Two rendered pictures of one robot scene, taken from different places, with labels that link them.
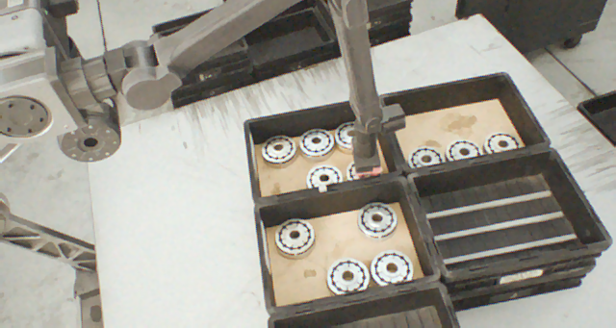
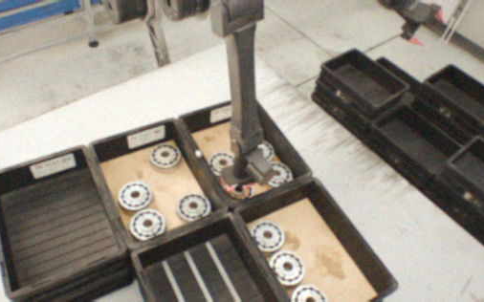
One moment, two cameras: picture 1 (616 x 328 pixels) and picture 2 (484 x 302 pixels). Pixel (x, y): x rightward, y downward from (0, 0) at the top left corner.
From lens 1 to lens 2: 87 cm
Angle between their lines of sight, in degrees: 36
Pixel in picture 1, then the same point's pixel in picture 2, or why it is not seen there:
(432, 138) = (302, 242)
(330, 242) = (168, 183)
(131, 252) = (155, 87)
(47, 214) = not seen: hidden behind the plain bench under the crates
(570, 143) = not seen: outside the picture
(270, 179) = (217, 133)
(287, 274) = (136, 161)
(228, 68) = (356, 106)
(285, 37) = (425, 142)
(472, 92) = (365, 264)
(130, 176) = (212, 69)
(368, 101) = (235, 123)
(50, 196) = not seen: hidden behind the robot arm
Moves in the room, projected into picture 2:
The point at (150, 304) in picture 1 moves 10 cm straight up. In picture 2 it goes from (120, 107) to (117, 89)
